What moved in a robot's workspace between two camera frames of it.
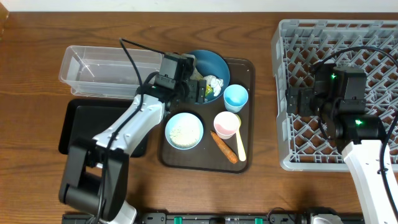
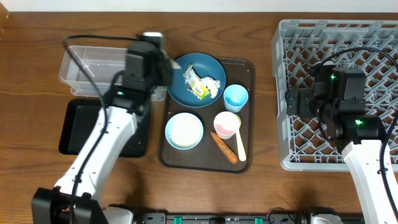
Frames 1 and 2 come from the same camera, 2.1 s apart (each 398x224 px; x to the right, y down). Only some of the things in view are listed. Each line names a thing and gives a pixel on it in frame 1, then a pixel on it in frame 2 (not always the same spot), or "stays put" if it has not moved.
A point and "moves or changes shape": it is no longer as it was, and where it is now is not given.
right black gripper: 305,96 stays put
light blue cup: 235,98 stays put
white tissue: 215,83 moves or changes shape
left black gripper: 193,97 to 164,67
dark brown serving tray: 217,136 stays put
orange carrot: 228,152 stays put
